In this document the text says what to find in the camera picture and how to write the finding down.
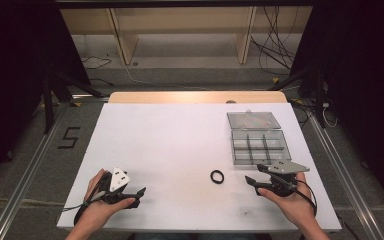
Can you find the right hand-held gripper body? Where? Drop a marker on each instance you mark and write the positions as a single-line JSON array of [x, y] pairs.
[[283, 166]]

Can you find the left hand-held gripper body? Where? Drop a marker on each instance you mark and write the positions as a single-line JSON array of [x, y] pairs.
[[118, 180]]

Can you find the clear plastic compartment box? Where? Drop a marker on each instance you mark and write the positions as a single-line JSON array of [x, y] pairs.
[[260, 146]]

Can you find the person's left hand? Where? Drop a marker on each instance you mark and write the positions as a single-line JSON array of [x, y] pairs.
[[95, 210]]

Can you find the person's right hand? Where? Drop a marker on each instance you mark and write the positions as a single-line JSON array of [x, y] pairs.
[[296, 206]]

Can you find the black metal stand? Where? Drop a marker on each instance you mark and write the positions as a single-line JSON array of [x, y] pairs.
[[48, 103], [319, 96]]

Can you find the light wooden table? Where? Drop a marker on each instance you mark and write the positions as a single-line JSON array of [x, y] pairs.
[[196, 97]]

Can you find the black curtain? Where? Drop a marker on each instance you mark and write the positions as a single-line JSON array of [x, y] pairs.
[[16, 66], [366, 83]]

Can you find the light wooden shelf unit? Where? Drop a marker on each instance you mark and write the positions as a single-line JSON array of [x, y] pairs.
[[186, 20]]

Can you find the aluminium floor rail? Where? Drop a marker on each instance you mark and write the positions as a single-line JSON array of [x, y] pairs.
[[350, 186], [23, 186]]

